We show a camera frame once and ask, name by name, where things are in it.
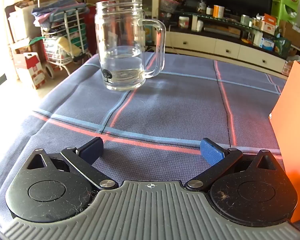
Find green stacked plastic bins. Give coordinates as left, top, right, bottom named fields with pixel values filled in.
left=271, top=0, right=300, bottom=27

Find red and white cardboard box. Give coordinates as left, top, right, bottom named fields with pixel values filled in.
left=12, top=52, right=47, bottom=90

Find white wire shopping trolley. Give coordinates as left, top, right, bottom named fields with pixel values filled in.
left=31, top=0, right=90, bottom=78

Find cream television cabinet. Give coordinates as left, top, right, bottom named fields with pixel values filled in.
left=165, top=10, right=290, bottom=74

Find stacked brown cardboard boxes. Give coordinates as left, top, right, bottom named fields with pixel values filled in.
left=5, top=1, right=43, bottom=43

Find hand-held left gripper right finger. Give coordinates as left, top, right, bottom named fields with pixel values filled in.
left=185, top=137, right=285, bottom=192

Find brown cardboard box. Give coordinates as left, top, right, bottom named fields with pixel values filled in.
left=281, top=20, right=300, bottom=48

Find orange cardboard box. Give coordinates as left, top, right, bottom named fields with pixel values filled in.
left=269, top=60, right=300, bottom=223

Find green snack bag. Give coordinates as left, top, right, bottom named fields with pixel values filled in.
left=274, top=37, right=292, bottom=59

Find pink plastic basket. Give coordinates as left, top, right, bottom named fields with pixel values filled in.
left=160, top=0, right=180, bottom=12

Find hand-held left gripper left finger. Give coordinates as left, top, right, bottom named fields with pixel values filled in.
left=26, top=137, right=119, bottom=190

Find orange and white carton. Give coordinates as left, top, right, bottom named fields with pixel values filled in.
left=264, top=14, right=277, bottom=35

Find cream glass-door cabinet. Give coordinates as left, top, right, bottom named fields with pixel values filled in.
left=114, top=0, right=162, bottom=53

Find grey plaid tablecloth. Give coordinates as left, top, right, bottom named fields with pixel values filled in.
left=0, top=52, right=290, bottom=230

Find clear glass mug with handle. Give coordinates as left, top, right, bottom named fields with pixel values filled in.
left=94, top=0, right=166, bottom=92

